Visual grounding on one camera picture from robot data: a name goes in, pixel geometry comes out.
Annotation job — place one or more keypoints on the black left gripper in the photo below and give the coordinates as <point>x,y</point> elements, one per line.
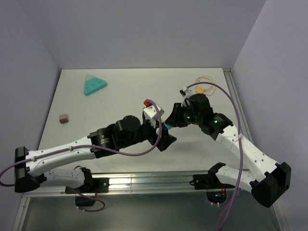
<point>166,139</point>

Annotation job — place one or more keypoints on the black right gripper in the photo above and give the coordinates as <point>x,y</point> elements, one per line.
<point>174,119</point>

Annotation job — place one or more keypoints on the teal USB charger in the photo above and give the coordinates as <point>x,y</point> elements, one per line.
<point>167,126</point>

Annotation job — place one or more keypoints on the yellow charger with cable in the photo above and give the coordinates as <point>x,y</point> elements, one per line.
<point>199,90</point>

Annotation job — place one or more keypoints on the brown cube charger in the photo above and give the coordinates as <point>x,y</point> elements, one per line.
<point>63,118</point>

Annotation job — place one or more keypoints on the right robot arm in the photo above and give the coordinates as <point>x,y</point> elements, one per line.
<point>267,180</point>

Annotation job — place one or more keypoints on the teal triangular sheet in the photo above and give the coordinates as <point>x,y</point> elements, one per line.
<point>93,84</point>

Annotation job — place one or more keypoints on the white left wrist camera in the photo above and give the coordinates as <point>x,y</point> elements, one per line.
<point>150,113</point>

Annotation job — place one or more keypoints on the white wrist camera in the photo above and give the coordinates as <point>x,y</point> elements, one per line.
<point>150,113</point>
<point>186,93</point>

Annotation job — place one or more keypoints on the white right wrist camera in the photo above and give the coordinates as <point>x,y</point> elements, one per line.
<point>186,93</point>

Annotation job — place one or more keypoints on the aluminium table frame rail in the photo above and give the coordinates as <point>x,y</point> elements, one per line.
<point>148,193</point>

